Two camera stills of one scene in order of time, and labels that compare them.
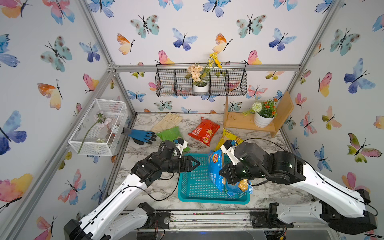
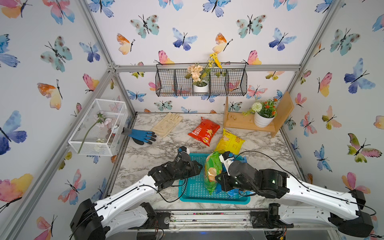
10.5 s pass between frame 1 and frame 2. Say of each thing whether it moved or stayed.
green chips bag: moved
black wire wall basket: stayed
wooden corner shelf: stayed
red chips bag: stayed
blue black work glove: stayed
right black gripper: moved
